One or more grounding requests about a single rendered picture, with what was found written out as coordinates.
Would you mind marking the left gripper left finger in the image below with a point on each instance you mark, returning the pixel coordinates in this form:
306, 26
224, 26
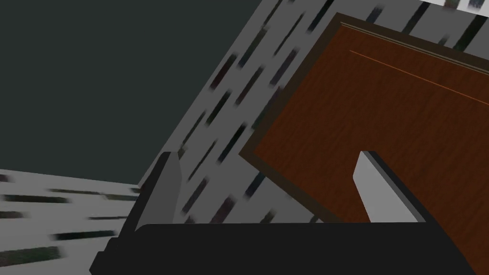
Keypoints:
160, 194

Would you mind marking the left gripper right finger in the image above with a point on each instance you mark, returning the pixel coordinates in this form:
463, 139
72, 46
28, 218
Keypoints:
386, 194

